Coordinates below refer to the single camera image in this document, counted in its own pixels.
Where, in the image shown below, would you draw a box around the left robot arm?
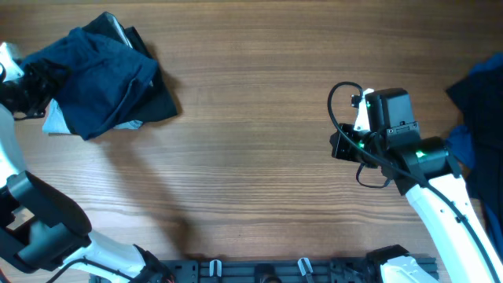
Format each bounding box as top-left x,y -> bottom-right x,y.
1,59 -> 176,282

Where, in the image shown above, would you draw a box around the dark blue shorts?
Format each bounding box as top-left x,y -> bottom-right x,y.
21,28 -> 158,140

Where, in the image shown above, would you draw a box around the left black cable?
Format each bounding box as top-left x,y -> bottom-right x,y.
0,257 -> 134,283

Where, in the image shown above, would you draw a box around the black garment in pile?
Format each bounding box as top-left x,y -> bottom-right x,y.
446,68 -> 502,220

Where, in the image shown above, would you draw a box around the black cable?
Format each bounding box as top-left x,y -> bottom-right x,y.
0,257 -> 134,283
327,81 -> 503,283

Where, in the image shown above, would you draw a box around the folded black garment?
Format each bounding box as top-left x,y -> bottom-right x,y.
83,12 -> 178,123

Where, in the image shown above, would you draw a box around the blue garment pile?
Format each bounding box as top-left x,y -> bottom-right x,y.
446,52 -> 502,256

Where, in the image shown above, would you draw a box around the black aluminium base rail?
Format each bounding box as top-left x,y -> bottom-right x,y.
164,257 -> 381,283

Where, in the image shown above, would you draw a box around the right white rail clip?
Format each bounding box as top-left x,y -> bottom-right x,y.
297,257 -> 313,277

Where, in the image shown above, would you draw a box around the right black cable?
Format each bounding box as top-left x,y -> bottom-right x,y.
327,81 -> 503,283

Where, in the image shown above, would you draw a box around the left white rail clip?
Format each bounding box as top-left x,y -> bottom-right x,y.
209,259 -> 222,277

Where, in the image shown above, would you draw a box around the folded light grey garment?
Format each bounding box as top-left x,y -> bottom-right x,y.
42,12 -> 134,134

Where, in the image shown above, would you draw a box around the white rail clip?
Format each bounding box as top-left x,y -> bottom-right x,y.
297,257 -> 313,277
209,259 -> 222,277

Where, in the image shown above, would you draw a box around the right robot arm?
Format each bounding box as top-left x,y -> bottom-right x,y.
327,83 -> 502,282

